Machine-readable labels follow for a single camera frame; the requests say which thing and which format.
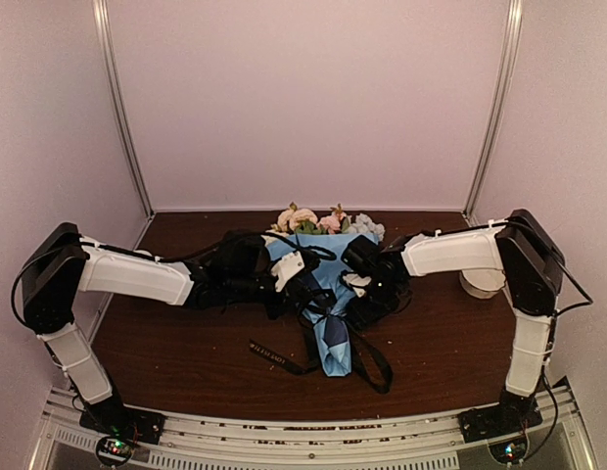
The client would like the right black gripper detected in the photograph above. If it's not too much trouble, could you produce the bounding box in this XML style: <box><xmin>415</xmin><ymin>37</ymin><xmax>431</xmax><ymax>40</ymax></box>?
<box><xmin>347</xmin><ymin>277</ymin><xmax>402</xmax><ymax>330</ymax></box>

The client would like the blue wrapping paper sheet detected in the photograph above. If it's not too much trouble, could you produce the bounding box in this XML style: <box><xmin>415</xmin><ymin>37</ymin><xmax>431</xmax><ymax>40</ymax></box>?
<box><xmin>263</xmin><ymin>233</ymin><xmax>358</xmax><ymax>377</ymax></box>

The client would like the black ribbon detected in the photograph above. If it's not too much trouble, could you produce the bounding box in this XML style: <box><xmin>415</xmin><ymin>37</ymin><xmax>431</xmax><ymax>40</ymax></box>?
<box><xmin>247</xmin><ymin>273</ymin><xmax>396</xmax><ymax>396</ymax></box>

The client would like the white rose stem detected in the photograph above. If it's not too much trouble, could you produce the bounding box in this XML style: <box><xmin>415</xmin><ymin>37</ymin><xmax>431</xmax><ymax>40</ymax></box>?
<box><xmin>270</xmin><ymin>202</ymin><xmax>318</xmax><ymax>234</ymax></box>

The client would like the large pink peony stem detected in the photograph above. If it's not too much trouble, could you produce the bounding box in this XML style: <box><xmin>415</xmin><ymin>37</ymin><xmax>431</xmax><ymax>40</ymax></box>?
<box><xmin>316</xmin><ymin>203</ymin><xmax>350</xmax><ymax>235</ymax></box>

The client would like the light blue flower stem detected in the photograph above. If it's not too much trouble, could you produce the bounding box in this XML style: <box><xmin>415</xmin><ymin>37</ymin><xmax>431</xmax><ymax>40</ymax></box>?
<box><xmin>347</xmin><ymin>213</ymin><xmax>386</xmax><ymax>242</ymax></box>

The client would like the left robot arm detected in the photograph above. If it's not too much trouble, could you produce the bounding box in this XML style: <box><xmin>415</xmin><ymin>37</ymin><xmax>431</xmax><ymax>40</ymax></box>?
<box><xmin>10</xmin><ymin>222</ymin><xmax>337</xmax><ymax>435</ymax></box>

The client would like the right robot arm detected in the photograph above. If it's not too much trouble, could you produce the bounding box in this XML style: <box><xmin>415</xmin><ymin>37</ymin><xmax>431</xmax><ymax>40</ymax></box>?
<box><xmin>341</xmin><ymin>209</ymin><xmax>573</xmax><ymax>433</ymax></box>

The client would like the scalloped white dish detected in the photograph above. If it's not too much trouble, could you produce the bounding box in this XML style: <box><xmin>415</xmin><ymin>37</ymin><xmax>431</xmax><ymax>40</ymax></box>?
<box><xmin>459</xmin><ymin>269</ymin><xmax>505</xmax><ymax>300</ymax></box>

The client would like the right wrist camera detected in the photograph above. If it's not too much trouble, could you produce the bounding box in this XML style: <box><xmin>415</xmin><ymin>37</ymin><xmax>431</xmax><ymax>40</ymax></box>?
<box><xmin>340</xmin><ymin>271</ymin><xmax>371</xmax><ymax>298</ymax></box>

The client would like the right aluminium frame post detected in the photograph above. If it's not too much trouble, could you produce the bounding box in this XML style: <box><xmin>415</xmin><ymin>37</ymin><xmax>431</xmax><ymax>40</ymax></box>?
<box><xmin>462</xmin><ymin>0</ymin><xmax>524</xmax><ymax>225</ymax></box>

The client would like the aluminium frame post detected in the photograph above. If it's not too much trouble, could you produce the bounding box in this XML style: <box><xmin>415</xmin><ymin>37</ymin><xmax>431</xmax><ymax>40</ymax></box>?
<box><xmin>462</xmin><ymin>0</ymin><xmax>524</xmax><ymax>225</ymax></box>
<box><xmin>92</xmin><ymin>0</ymin><xmax>155</xmax><ymax>218</ymax></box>

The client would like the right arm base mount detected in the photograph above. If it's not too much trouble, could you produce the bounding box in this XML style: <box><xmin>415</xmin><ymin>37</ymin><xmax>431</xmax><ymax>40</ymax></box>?
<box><xmin>458</xmin><ymin>390</ymin><xmax>543</xmax><ymax>466</ymax></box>

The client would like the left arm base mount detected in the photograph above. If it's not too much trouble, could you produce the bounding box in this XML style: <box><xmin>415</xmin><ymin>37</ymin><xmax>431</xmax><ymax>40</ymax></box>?
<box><xmin>79</xmin><ymin>404</ymin><xmax>165</xmax><ymax>468</ymax></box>

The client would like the aluminium front rail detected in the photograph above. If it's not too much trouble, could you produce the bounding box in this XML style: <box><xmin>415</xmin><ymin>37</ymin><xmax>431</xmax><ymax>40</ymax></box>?
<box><xmin>38</xmin><ymin>384</ymin><xmax>588</xmax><ymax>470</ymax></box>

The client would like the left aluminium frame post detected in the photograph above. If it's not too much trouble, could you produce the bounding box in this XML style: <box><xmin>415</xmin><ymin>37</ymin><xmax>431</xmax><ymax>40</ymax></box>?
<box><xmin>92</xmin><ymin>0</ymin><xmax>155</xmax><ymax>218</ymax></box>

